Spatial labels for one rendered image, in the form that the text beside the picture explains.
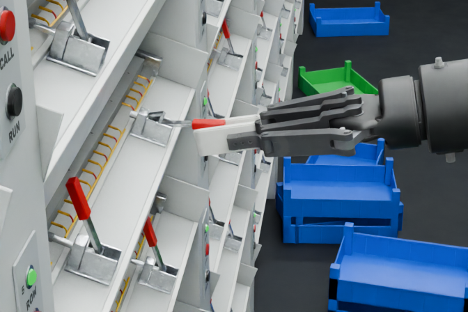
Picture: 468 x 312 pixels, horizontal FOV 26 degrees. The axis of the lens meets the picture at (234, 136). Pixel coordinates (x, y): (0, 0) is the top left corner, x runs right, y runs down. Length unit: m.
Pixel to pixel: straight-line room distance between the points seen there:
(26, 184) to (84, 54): 0.20
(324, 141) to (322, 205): 1.63
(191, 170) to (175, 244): 0.10
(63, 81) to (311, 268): 1.89
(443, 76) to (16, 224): 0.56
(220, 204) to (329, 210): 0.94
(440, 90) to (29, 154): 0.53
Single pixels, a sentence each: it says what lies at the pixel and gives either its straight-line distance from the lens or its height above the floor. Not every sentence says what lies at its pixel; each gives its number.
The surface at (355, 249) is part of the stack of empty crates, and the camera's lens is 2.36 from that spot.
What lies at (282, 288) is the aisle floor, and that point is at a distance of 2.52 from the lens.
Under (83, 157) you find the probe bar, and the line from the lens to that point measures 0.98.
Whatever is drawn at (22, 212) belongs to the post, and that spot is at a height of 1.12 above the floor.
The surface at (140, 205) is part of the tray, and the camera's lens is 0.98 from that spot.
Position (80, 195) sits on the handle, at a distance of 0.84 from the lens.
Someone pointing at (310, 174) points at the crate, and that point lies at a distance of 2.82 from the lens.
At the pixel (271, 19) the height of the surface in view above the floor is 0.55.
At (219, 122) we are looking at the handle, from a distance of 1.08.
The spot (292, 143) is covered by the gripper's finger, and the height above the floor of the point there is 0.96.
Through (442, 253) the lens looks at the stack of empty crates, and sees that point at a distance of 2.34.
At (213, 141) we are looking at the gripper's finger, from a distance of 1.08.
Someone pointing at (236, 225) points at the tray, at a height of 0.37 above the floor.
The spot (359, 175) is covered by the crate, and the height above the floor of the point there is 0.10.
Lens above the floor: 1.41
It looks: 25 degrees down
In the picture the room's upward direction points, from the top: straight up
